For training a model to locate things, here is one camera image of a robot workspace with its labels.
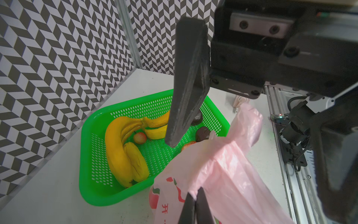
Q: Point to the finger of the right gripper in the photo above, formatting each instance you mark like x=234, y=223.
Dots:
x=191, y=77

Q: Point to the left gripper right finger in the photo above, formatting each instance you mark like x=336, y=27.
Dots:
x=203, y=213

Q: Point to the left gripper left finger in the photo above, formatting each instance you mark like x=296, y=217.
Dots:
x=188, y=212

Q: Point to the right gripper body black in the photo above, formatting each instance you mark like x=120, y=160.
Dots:
x=306, y=45

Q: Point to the pink plastic bag peach print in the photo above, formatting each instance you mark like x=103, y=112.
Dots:
x=235, y=192

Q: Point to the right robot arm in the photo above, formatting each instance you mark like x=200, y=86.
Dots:
x=334, y=140

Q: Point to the dark fake plum left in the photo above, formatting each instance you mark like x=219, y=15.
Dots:
x=198, y=119

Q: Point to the dark fake plum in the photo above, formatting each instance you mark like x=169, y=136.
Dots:
x=198, y=119
x=202, y=133

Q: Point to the dark fake plum right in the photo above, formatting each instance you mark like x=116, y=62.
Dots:
x=202, y=133

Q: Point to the small yellow fake banana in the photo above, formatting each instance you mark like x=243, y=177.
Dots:
x=156, y=129

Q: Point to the yellow fake banana bunch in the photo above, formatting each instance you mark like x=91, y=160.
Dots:
x=125, y=160

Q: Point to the small red fake apple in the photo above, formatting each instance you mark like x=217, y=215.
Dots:
x=140, y=138

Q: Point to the green plastic basket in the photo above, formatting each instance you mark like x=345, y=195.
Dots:
x=97, y=184

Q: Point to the pink object near wall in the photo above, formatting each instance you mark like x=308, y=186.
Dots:
x=239, y=100

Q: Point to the aluminium front rail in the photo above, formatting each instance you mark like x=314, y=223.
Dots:
x=304, y=205

